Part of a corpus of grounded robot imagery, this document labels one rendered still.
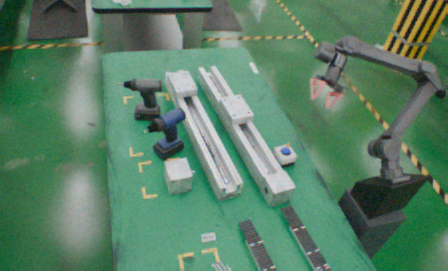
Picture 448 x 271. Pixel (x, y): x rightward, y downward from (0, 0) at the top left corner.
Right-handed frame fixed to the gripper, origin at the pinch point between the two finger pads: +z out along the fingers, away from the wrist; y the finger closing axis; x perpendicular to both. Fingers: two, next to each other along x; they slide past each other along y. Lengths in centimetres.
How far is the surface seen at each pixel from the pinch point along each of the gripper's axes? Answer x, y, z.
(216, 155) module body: -31.3, 11.7, 36.7
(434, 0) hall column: -104, -217, -180
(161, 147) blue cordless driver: -44, 31, 43
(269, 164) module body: -16.4, -5.1, 30.8
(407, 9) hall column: -133, -223, -174
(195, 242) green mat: -7, 23, 66
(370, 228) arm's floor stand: 19, -38, 37
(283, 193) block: -1.6, -3.8, 38.3
